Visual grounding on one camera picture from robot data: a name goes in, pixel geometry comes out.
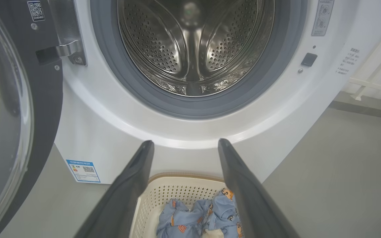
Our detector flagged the white QR code sticker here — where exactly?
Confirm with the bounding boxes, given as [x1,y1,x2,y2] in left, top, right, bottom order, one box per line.
[27,1,45,22]

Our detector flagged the cream laundry basket brown rim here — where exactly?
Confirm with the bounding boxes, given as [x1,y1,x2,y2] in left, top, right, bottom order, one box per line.
[129,173,244,238]

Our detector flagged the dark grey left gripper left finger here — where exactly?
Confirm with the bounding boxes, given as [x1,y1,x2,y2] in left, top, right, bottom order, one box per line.
[74,140,155,238]

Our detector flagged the black round glass washer door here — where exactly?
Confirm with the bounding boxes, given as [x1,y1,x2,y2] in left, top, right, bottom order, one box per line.
[0,0,64,238]

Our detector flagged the blue cartoon print garment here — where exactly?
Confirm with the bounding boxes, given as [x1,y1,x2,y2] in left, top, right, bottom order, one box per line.
[156,198,215,238]

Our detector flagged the black door latch socket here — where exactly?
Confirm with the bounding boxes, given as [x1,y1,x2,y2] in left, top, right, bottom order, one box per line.
[301,53,318,67]

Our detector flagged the stainless steel washing machine drum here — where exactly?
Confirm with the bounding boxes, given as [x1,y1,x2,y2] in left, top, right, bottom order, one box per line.
[117,0,275,97]

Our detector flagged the blue energy label sticker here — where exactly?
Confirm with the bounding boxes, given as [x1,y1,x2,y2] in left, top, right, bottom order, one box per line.
[66,160,101,183]

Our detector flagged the blue garment with cream lining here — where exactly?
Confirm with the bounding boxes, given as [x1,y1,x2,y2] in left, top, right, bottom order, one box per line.
[204,188,244,238]

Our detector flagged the white front-load washing machine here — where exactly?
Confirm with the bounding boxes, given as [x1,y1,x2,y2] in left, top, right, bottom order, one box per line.
[54,0,381,184]

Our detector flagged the grey warning label sticker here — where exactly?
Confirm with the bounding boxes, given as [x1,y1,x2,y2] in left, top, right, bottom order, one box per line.
[312,0,335,36]

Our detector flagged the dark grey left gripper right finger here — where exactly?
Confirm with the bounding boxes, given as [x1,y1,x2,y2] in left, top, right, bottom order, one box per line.
[218,138,301,238]

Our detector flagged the metal washer door hinge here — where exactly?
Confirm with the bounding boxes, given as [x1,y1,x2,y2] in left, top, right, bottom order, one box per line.
[36,0,87,66]

